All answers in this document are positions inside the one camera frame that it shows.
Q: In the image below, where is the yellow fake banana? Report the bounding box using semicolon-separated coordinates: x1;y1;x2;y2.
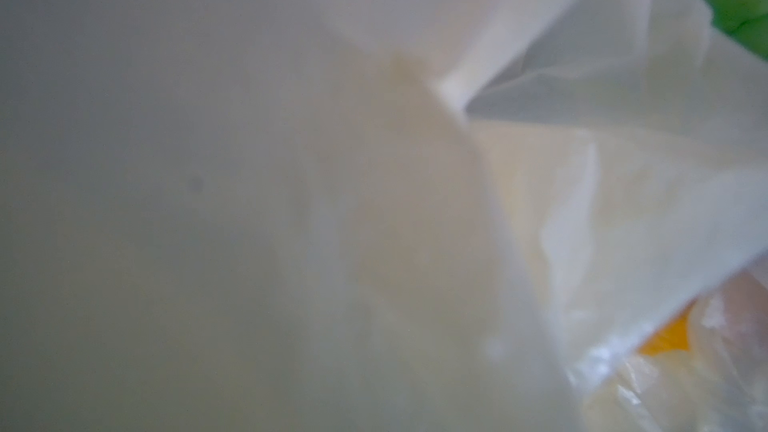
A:
638;302;694;356

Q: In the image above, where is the cream plastic bag fruit print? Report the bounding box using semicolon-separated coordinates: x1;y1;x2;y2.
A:
1;0;767;431

